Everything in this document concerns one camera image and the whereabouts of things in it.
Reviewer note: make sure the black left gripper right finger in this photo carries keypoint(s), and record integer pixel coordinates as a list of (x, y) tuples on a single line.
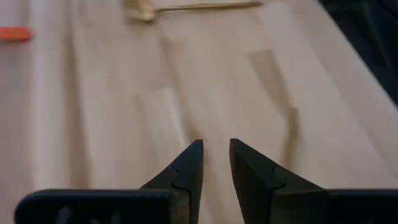
[(255, 186)]

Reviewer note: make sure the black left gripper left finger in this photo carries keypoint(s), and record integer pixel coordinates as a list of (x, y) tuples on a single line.
[(186, 174)]

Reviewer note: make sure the gold spoon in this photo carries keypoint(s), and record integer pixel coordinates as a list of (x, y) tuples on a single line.
[(143, 12)]

